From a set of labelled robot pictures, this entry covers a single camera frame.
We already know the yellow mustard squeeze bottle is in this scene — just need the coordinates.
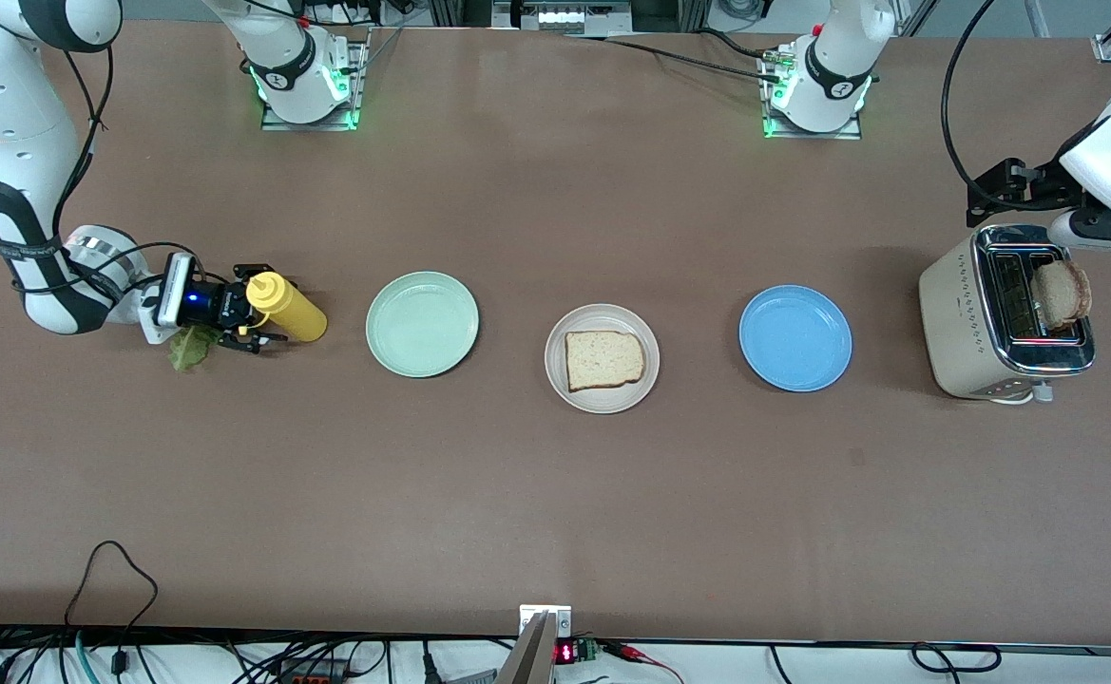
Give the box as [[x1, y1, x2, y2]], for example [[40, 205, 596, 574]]
[[245, 271, 329, 343]]

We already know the green lettuce leaf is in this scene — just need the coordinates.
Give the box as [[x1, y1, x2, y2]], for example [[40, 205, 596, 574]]
[[168, 326, 220, 373]]

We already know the bread slice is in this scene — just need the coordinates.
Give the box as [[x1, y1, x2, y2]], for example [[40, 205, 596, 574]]
[[565, 330, 646, 392], [1030, 259, 1094, 333]]

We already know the pale green plate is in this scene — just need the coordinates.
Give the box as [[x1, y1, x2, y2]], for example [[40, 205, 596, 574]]
[[365, 271, 481, 379]]

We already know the blue plate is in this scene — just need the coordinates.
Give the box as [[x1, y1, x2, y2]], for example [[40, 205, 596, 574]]
[[738, 284, 853, 393]]

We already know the beige plate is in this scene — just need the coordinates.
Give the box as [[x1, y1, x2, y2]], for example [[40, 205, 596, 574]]
[[544, 303, 661, 415]]

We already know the beige and chrome toaster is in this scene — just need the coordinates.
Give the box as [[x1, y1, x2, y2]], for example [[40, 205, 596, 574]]
[[917, 224, 1098, 407]]

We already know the grey power unit with lights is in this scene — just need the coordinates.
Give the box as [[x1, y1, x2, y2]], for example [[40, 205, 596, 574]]
[[491, 0, 634, 36]]

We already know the grey metal bar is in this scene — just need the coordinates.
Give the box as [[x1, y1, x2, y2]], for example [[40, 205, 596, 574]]
[[493, 613, 556, 684]]

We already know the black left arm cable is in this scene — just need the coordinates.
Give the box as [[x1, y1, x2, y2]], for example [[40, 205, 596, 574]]
[[941, 0, 1003, 205]]

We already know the black curved cable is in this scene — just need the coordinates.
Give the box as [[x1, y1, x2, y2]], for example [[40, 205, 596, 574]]
[[929, 0, 1105, 57]]

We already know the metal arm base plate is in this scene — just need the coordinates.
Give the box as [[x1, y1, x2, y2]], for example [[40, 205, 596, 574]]
[[259, 27, 373, 132], [762, 46, 866, 142]]

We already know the black looped cable with plug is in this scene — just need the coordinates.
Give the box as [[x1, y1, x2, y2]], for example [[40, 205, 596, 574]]
[[65, 541, 160, 677]]

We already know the black cable across table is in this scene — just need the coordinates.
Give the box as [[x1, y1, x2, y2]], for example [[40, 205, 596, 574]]
[[565, 32, 786, 86]]

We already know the teal cable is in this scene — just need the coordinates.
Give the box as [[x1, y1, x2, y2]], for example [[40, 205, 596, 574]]
[[73, 630, 102, 684]]

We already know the small metal mounting bracket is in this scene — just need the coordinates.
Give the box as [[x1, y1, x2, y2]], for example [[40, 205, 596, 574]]
[[519, 604, 573, 639]]

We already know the black oval cable loop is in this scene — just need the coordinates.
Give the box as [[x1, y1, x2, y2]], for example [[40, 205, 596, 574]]
[[910, 643, 1003, 675]]

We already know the red clip cable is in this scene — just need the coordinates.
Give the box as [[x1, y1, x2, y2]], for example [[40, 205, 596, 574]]
[[601, 640, 687, 684]]

